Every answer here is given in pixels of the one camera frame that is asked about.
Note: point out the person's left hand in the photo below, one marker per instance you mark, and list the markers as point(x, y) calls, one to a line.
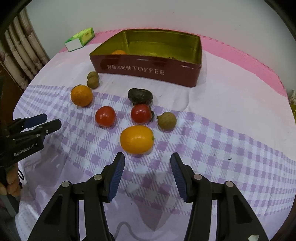
point(13, 183)

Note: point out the red tomato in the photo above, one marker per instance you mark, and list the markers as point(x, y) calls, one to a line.
point(140, 113)
point(105, 116)

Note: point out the brown longan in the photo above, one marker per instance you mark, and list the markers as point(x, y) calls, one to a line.
point(167, 121)
point(93, 75)
point(93, 83)

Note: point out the purple plaid cloth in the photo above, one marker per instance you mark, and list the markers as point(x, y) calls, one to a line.
point(231, 139)

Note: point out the round mandarin orange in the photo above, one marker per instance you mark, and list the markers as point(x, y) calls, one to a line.
point(81, 95)

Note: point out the large dark water chestnut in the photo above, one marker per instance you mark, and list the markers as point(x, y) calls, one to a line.
point(140, 95)

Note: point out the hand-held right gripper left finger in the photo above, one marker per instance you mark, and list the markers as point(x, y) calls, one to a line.
point(116, 176)

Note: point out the dark red tin box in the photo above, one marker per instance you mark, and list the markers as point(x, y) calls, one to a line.
point(148, 69)

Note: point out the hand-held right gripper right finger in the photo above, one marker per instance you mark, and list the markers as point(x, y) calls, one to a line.
point(178, 176)

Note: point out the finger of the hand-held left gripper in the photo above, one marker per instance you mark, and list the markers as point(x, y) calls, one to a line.
point(34, 120)
point(50, 125)

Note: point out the oval orange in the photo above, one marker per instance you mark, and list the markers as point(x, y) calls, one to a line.
point(137, 139)

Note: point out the pink foam mat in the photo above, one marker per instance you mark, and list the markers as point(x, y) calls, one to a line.
point(231, 52)

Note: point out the green tissue pack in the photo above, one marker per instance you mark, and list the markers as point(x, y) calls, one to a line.
point(79, 39)

